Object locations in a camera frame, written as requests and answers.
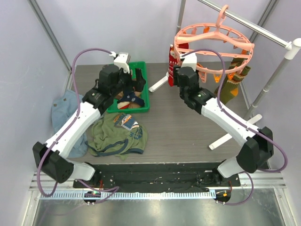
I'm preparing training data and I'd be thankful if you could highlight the green plastic tray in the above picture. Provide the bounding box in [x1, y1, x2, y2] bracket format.
[107, 61, 150, 113]

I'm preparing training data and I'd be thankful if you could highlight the olive green t-shirt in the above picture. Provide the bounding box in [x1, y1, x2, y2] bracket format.
[86, 113, 148, 160]

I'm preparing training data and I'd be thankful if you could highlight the green striped sock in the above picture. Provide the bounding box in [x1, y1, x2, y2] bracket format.
[214, 58, 243, 95]
[220, 66, 251, 104]

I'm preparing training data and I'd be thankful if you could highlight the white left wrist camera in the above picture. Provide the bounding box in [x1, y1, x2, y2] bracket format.
[109, 51, 130, 73]

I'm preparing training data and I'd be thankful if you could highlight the tan sock brown cuff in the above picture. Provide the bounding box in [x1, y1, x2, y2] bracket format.
[115, 80, 143, 109]

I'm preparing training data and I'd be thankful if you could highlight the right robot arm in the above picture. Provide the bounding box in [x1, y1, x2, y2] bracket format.
[173, 66, 274, 186]

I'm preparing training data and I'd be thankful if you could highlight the red patterned sock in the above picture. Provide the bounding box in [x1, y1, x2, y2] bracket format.
[168, 44, 180, 87]

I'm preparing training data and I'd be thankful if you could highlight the silver horizontal rack bar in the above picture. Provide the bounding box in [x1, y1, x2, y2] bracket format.
[224, 0, 291, 50]

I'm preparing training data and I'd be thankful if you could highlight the pink round sock hanger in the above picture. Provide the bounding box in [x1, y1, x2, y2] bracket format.
[173, 5, 254, 75]

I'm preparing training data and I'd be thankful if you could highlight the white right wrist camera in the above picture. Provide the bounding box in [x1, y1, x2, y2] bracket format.
[180, 53, 197, 71]

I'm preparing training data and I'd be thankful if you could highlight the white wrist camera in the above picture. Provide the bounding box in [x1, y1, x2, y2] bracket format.
[180, 53, 197, 71]
[109, 51, 130, 73]

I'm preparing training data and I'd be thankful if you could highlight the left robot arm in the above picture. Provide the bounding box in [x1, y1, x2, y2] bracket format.
[32, 64, 147, 188]

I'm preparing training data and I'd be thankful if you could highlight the light blue cloth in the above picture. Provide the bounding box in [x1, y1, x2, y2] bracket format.
[51, 90, 88, 158]

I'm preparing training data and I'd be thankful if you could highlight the silver rack upright pole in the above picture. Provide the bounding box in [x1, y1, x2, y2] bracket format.
[244, 57, 290, 120]

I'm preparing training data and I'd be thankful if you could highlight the navy santa sock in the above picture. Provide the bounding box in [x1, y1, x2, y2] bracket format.
[120, 90, 145, 106]
[117, 101, 131, 110]

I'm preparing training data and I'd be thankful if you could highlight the orange clothespin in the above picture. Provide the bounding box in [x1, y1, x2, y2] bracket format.
[227, 73, 235, 80]
[213, 74, 222, 83]
[203, 26, 210, 33]

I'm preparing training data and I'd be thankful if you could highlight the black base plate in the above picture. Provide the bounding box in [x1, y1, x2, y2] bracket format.
[87, 162, 241, 193]

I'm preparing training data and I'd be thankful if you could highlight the white rack corner joint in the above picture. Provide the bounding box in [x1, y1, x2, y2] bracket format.
[284, 38, 301, 60]

